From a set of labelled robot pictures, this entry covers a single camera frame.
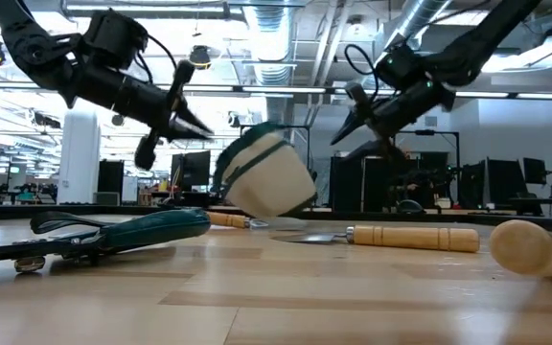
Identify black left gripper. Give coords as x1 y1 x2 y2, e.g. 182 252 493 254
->
133 58 215 172

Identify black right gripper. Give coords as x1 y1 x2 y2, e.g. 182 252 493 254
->
330 80 407 167

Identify beige green canvas gardening bag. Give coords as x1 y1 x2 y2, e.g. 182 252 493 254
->
212 120 318 223

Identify teal handled pliers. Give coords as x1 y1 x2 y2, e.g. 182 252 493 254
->
0 207 213 276

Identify narrow pointed trowel wooden handle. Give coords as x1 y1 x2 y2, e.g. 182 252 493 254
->
220 210 307 232

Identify wide steel scoop wooden handle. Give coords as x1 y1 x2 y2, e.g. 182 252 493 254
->
488 218 552 280

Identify black desk monitor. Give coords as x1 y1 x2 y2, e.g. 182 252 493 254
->
522 156 548 186
486 157 529 205
170 149 212 194
458 161 489 210

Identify tall black cabinet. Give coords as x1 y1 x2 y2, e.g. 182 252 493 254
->
96 158 126 196

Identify white room pillar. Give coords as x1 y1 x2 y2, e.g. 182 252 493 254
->
56 108 102 206

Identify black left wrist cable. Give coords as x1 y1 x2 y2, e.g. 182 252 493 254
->
145 32 179 72

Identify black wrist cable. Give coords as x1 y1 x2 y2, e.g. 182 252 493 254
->
145 32 179 72
343 43 379 98

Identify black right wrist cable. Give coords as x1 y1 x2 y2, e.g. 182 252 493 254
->
343 43 379 98

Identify silver ceiling air duct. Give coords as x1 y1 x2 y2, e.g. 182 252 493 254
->
383 0 450 52
242 0 298 127

